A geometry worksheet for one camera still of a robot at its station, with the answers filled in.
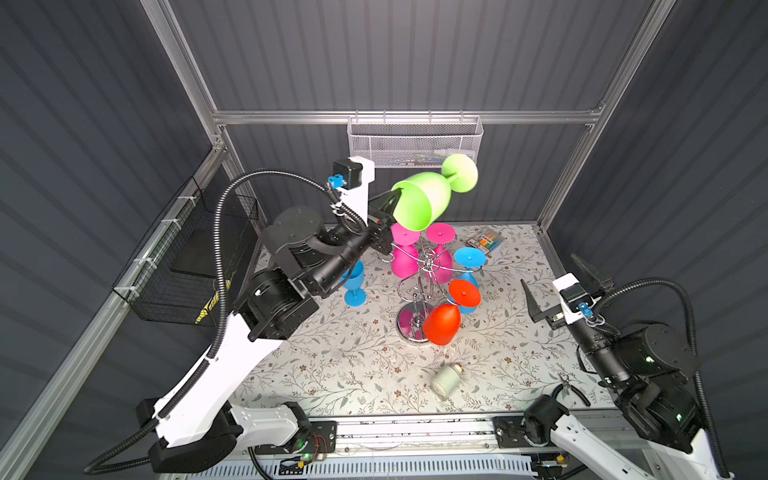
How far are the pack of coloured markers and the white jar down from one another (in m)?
0.51

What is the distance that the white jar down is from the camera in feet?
2.47

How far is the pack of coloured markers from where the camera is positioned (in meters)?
1.14
